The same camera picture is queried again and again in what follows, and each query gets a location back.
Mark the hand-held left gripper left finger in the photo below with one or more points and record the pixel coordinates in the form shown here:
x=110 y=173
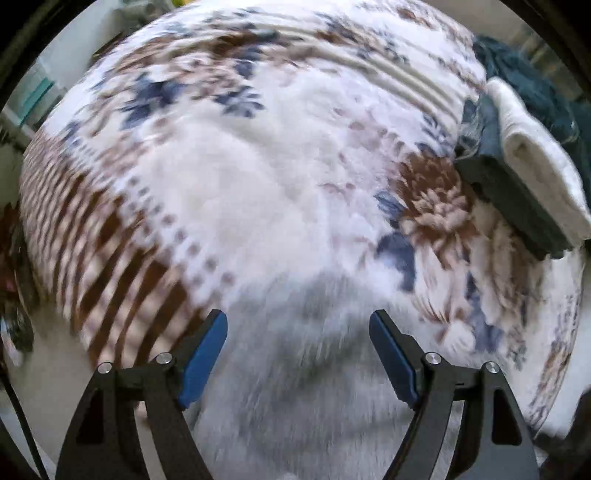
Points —
x=203 y=360

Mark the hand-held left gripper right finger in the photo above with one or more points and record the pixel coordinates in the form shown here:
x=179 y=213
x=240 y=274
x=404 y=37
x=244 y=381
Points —
x=392 y=360

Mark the dark green blanket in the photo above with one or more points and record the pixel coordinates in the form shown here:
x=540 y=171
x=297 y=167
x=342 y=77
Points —
x=531 y=78

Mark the dark green pillow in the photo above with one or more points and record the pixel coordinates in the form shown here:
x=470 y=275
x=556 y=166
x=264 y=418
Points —
x=508 y=194

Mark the white fluffy folded cloth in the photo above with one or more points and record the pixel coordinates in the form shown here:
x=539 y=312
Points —
x=535 y=157

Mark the teal storage cart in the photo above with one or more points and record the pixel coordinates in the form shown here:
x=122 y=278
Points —
x=36 y=98

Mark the floral printed blanket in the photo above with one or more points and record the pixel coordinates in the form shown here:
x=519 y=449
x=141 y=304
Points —
x=207 y=184

